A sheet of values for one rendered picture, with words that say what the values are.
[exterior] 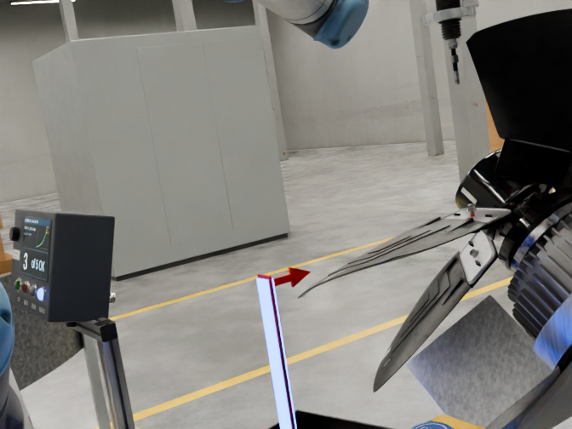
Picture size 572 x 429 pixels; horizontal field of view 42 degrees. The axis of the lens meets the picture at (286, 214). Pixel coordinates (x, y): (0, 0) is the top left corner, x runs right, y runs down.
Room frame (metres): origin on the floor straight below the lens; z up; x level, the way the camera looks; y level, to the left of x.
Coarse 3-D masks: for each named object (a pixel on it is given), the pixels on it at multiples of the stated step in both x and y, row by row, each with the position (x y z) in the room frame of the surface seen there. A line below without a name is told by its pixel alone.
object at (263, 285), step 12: (264, 288) 0.81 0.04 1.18; (264, 300) 0.81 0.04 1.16; (264, 312) 0.82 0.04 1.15; (264, 324) 0.82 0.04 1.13; (276, 336) 0.81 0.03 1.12; (276, 348) 0.81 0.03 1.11; (276, 360) 0.81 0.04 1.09; (276, 372) 0.81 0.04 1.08; (276, 384) 0.82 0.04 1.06; (276, 396) 0.82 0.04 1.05; (288, 408) 0.81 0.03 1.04; (288, 420) 0.81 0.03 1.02
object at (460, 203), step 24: (480, 168) 1.05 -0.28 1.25; (456, 192) 1.08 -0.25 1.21; (480, 192) 1.04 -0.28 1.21; (504, 192) 1.02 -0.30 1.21; (528, 192) 1.02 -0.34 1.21; (552, 192) 0.99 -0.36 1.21; (504, 216) 1.02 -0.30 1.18; (528, 216) 0.98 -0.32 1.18; (504, 240) 1.00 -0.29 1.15; (504, 264) 1.02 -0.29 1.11
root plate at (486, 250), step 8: (480, 232) 1.12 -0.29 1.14; (472, 240) 1.13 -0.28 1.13; (480, 240) 1.10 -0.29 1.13; (488, 240) 1.08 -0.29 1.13; (464, 248) 1.14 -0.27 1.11; (472, 248) 1.11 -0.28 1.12; (480, 248) 1.09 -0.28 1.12; (488, 248) 1.07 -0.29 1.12; (464, 256) 1.12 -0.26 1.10; (480, 256) 1.08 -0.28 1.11; (488, 256) 1.06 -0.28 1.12; (464, 264) 1.11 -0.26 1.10; (472, 264) 1.09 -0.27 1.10; (488, 264) 1.05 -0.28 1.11; (472, 272) 1.07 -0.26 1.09; (480, 272) 1.05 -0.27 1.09; (472, 280) 1.06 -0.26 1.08
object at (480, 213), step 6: (456, 210) 1.05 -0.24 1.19; (462, 210) 1.05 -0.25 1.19; (480, 210) 1.03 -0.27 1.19; (486, 210) 1.02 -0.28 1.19; (492, 210) 1.01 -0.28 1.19; (498, 210) 1.00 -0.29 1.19; (504, 210) 1.00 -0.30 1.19; (510, 210) 0.99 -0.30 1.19; (444, 216) 1.04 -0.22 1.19; (450, 216) 1.04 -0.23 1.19; (456, 216) 1.03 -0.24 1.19; (462, 216) 1.02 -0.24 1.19; (468, 216) 1.01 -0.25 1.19; (474, 216) 1.00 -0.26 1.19; (480, 216) 1.00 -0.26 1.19; (492, 216) 0.98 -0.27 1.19; (498, 216) 0.97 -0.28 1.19; (486, 222) 0.96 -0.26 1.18; (492, 222) 0.97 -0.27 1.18
